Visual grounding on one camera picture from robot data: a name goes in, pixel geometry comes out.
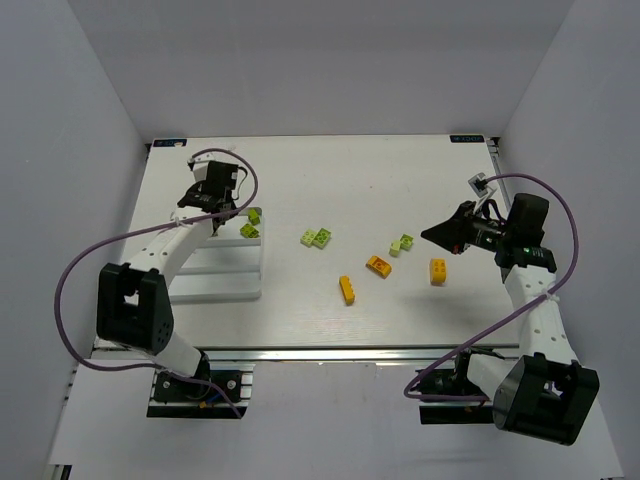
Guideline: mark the lime green small lego brick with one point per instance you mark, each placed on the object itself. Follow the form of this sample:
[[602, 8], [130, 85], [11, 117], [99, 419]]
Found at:
[[254, 217]]

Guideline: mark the pale green small lego brick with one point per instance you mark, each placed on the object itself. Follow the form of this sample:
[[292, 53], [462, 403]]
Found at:
[[395, 248]]

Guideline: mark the blue label sticker left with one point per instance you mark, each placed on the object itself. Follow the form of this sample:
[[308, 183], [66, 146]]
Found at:
[[169, 143]]

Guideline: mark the orange upside-down lego brick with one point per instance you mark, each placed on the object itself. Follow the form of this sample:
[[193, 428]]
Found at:
[[379, 266]]

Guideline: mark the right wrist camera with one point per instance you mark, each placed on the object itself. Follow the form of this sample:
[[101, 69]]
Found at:
[[480, 185]]

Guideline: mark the yellow long lego brick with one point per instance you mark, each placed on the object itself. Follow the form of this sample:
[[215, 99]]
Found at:
[[347, 290]]

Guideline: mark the blue label sticker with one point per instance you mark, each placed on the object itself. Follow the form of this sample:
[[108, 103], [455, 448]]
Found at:
[[169, 143], [466, 138]]

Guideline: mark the pale green curved studded lego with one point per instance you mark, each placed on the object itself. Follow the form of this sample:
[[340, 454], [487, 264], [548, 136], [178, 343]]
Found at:
[[308, 237]]

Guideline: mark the pale green upside-down square lego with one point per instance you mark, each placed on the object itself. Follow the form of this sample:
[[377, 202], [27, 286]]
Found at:
[[406, 242]]

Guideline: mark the pale green upside-down curved lego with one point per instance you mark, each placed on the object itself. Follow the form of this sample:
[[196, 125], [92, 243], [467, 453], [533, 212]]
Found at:
[[322, 238]]

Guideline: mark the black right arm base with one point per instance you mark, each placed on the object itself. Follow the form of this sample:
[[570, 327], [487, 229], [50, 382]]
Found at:
[[444, 382]]

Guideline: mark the blue label sticker right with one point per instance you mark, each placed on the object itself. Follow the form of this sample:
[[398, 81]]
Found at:
[[466, 138]]

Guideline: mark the yellow curved lego brick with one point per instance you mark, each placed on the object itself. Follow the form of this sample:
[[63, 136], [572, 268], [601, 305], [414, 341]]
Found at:
[[437, 271]]

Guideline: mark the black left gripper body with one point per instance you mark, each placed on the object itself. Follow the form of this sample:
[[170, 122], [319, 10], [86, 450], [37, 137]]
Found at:
[[203, 201]]

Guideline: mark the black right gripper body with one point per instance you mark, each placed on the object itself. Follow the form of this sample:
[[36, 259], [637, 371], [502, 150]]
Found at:
[[463, 230]]

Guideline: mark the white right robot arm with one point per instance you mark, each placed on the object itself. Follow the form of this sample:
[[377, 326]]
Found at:
[[545, 393]]

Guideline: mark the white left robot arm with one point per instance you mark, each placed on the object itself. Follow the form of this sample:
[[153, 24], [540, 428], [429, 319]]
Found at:
[[134, 308]]

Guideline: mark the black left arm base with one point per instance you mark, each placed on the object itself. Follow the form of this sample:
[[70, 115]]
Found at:
[[171, 398]]

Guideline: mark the lime green curved studded lego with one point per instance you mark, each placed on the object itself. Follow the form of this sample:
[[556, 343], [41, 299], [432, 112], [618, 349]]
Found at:
[[248, 231]]

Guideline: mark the white sorting tray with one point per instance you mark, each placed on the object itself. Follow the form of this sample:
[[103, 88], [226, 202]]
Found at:
[[227, 267]]

